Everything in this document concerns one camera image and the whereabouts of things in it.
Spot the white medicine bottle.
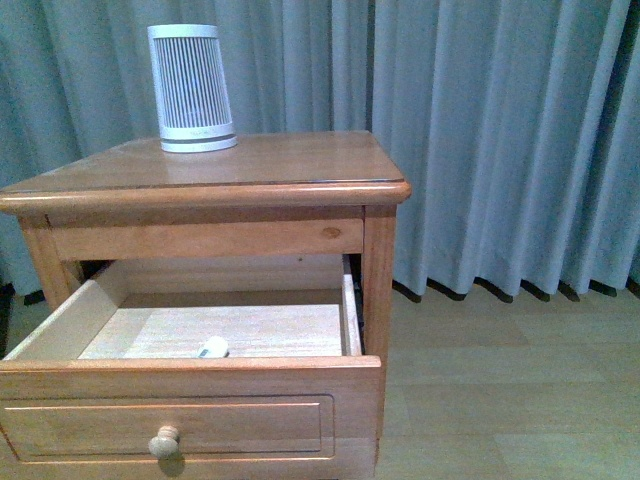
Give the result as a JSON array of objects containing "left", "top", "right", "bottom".
[{"left": 196, "top": 336, "right": 229, "bottom": 359}]

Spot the wooden drawer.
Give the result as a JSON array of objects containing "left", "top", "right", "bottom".
[
  {"left": 1, "top": 439, "right": 378, "bottom": 479},
  {"left": 1, "top": 255, "right": 382, "bottom": 463}
]

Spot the wooden nightstand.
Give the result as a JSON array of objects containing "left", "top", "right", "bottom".
[{"left": 0, "top": 130, "right": 413, "bottom": 480}]

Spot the white cylindrical air purifier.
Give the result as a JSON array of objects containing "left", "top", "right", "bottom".
[{"left": 147, "top": 24, "right": 237, "bottom": 154}]

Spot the grey curtain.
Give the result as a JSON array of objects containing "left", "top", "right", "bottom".
[{"left": 1, "top": 1, "right": 639, "bottom": 295}]

